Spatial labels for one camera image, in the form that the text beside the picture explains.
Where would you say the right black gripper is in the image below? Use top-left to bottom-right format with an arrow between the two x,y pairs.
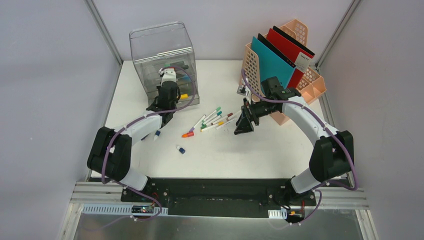
234,98 -> 278,135

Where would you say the blue cap black highlighter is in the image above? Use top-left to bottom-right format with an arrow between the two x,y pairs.
176,73 -> 191,84

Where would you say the orange cap black highlighter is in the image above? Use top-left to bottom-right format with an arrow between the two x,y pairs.
177,65 -> 189,70

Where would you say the blue white small bottle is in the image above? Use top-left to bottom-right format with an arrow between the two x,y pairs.
153,130 -> 161,141

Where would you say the orange red short marker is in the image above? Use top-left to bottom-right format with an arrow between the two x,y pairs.
181,131 -> 195,138

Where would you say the clear grey drawer organizer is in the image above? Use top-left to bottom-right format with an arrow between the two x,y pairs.
129,21 -> 200,107

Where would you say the teal folder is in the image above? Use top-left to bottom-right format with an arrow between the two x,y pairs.
250,33 -> 296,87

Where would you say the red folder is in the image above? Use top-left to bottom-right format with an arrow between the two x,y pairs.
266,26 -> 315,88

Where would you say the green cap black highlighter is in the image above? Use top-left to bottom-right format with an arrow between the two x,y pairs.
164,61 -> 186,67

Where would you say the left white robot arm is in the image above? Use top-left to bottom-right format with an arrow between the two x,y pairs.
87,80 -> 181,203

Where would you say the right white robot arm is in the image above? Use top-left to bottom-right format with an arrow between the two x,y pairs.
234,76 -> 354,205

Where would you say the dark red cap marker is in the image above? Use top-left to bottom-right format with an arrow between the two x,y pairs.
211,112 -> 233,125

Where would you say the brown cap marker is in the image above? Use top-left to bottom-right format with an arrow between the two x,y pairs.
226,110 -> 242,121

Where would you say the yellow cap marker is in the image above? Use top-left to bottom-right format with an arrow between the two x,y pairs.
200,121 -> 225,132

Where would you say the teal cap marker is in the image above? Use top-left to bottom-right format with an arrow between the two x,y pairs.
203,111 -> 222,125

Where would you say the purple cap marker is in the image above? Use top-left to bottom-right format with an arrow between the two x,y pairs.
189,114 -> 206,132

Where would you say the peach plastic file rack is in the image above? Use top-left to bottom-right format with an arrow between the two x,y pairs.
240,19 -> 327,104

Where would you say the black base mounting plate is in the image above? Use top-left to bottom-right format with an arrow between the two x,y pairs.
141,178 -> 317,218

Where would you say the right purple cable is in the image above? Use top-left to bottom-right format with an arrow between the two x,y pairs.
241,68 -> 359,227

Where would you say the purple cable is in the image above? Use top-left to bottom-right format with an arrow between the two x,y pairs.
241,68 -> 359,227
82,65 -> 198,231

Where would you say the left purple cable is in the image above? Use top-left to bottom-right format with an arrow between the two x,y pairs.
82,65 -> 198,231

